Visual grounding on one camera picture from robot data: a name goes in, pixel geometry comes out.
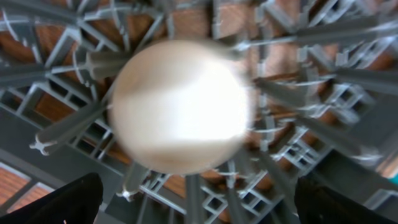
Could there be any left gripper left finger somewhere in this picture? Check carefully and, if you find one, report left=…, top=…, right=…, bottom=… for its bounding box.
left=1, top=172, right=103, bottom=224

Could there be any small white bowl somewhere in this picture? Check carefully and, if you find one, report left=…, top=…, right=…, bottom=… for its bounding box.
left=109, top=40, right=253, bottom=174

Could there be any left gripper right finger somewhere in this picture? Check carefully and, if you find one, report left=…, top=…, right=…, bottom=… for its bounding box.
left=294, top=177, right=397, bottom=224

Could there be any teal plastic tray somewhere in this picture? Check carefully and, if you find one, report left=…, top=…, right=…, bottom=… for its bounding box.
left=390, top=175, right=398, bottom=184

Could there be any grey plastic dish rack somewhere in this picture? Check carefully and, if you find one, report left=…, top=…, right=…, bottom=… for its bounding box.
left=1, top=0, right=397, bottom=223

